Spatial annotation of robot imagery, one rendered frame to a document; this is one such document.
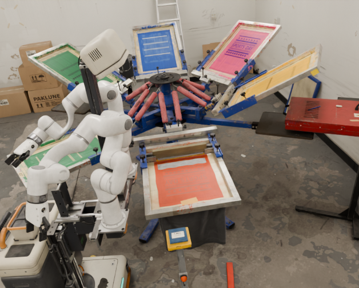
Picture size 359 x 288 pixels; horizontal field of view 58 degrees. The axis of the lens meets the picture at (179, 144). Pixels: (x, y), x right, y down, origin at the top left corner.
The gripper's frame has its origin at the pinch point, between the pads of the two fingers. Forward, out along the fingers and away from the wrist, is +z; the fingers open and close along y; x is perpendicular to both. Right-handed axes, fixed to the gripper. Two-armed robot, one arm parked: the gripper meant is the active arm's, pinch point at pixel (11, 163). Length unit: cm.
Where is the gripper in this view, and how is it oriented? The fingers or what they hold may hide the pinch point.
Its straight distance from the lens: 184.8
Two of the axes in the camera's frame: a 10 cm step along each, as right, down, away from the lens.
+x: -4.4, -6.8, -5.8
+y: -7.4, -1.0, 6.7
